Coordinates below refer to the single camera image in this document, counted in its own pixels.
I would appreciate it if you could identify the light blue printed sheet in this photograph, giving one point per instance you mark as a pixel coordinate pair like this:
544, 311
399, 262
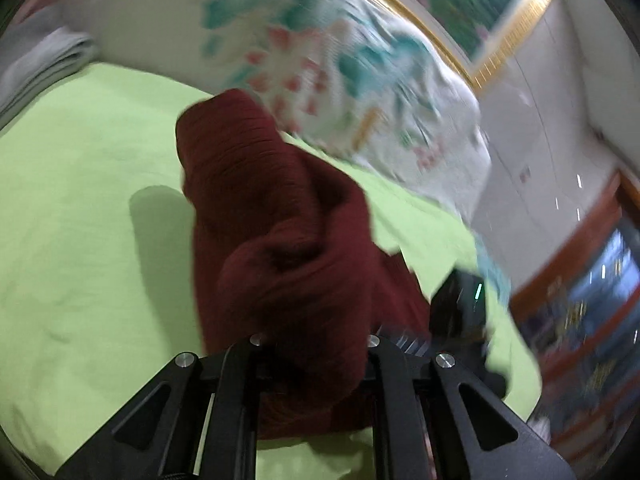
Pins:
492, 270

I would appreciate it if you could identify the light green bed sheet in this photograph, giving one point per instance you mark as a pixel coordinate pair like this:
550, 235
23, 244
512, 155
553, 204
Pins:
75, 260

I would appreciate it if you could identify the floral white pillow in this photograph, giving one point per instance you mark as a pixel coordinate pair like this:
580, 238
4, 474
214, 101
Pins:
325, 60

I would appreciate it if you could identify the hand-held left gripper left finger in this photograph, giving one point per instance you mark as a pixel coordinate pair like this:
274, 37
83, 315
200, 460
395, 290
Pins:
240, 362

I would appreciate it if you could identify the grey folded garment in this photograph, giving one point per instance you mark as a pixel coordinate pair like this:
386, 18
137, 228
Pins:
35, 70

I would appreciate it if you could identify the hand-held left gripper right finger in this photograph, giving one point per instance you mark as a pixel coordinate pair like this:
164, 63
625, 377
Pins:
387, 366

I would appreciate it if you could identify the gold framed landscape painting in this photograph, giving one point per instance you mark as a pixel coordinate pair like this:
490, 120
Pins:
475, 5

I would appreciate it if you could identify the dark red zip sweater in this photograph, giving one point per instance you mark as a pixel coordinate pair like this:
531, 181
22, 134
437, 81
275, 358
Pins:
280, 240

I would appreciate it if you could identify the wooden cabinet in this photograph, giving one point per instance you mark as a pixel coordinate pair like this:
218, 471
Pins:
590, 310

